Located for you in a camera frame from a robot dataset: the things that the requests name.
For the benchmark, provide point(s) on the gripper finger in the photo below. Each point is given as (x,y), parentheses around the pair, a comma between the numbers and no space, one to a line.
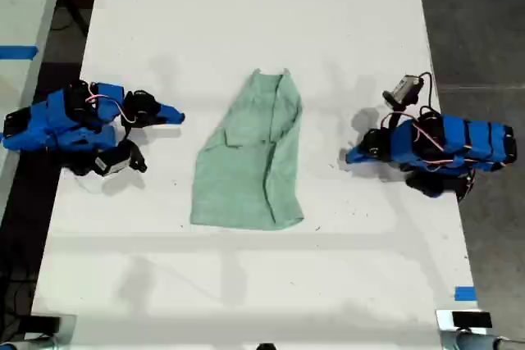
(170,111)
(361,160)
(362,150)
(170,121)

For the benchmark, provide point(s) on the pale green T-shirt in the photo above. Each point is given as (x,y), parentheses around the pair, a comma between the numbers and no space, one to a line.
(246,161)

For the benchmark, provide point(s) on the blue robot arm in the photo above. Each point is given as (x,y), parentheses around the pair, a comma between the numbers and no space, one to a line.
(471,141)
(61,120)

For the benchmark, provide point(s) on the long blue tape strip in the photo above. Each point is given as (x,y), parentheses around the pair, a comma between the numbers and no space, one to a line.
(18,52)

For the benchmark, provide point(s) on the short blue tape strip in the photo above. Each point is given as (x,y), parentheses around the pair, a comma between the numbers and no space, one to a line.
(465,293)

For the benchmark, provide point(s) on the small black box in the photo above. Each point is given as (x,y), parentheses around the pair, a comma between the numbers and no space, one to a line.
(471,319)
(39,324)

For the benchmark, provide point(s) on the small black round object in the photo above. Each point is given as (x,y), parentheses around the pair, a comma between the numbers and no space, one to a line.
(266,346)

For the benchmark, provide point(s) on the grey metal pipe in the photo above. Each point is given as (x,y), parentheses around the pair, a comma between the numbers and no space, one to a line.
(24,344)
(484,342)

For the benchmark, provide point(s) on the camera black stalk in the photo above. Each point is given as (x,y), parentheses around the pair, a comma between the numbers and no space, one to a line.
(397,114)
(137,157)

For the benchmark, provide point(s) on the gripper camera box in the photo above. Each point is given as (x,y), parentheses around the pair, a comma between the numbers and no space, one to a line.
(404,87)
(112,163)

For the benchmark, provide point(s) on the white metal bracket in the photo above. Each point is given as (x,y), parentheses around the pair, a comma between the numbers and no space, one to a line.
(444,321)

